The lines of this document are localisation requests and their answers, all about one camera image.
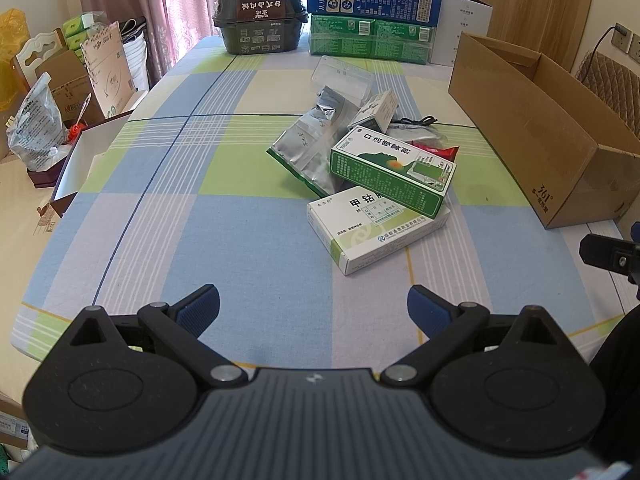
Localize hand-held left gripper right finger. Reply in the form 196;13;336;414
381;285;567;387

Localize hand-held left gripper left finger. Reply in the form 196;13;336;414
65;284;248;387

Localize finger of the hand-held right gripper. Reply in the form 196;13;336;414
579;232;640;286

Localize red packet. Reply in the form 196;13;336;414
407;132;460;162

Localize brown cardboard box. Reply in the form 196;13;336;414
448;31;640;231

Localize large silver foil pouch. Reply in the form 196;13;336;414
266;110;351;198

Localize small white box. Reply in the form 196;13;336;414
347;89;399;133

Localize small silver foil pouch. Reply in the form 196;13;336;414
312;85;358;128

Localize clear plastic tray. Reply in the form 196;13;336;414
310;55;376;103

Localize person's dark clothing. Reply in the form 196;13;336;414
590;305;640;466

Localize quilted brown chair cover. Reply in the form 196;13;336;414
574;51;640;111

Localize open maroon gift box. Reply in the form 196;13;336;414
27;90;151;218

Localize clear plastic bag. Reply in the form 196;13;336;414
6;72;71;171

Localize brown cardboard packaging pieces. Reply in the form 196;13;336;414
80;21;151;120

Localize white striped bag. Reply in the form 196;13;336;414
120;17;151;91

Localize brown printed carton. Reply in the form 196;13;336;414
30;50;96;128

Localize wooden door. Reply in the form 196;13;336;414
475;0;599;73

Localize white carton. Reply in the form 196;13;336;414
429;0;493;67

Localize green shrink-wrapped carton pack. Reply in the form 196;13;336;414
308;13;437;65

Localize dark instant food box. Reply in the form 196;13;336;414
212;0;307;56

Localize pink curtain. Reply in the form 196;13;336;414
75;0;288;86

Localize green tissue packs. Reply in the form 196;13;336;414
62;12;113;53

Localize white carved chair back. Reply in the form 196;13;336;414
10;30;68;86

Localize yellow plastic bag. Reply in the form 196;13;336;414
0;8;32;113

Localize black cable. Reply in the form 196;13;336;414
389;116;437;133

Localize charger plug with cable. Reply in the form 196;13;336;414
582;25;628;73

